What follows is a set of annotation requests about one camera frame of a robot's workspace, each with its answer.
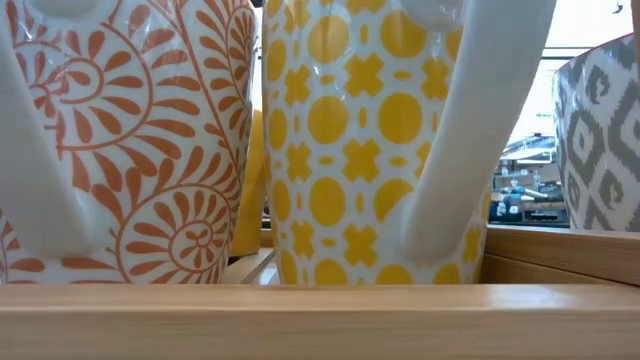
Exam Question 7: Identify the yellow dot-pattern white mug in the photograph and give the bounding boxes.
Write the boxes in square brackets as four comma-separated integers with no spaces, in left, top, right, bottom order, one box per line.
[262,0,557,286]

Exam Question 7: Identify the orange leaf-pattern white mug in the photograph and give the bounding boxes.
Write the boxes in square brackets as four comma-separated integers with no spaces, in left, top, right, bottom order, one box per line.
[0,0,259,285]

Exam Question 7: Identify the cluttered background work table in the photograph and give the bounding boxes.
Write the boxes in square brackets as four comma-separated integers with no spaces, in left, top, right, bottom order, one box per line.
[488,133,570,226]

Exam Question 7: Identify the light wooden slatted tray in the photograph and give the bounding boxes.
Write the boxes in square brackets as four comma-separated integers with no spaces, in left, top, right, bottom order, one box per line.
[0,0,640,360]

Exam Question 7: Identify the grey ikat-pattern white mug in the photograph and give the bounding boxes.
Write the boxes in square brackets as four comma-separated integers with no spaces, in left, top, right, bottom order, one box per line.
[552,33,640,233]

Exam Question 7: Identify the plain yellow mug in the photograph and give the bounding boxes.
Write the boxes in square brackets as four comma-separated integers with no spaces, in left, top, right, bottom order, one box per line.
[229,107,269,259]

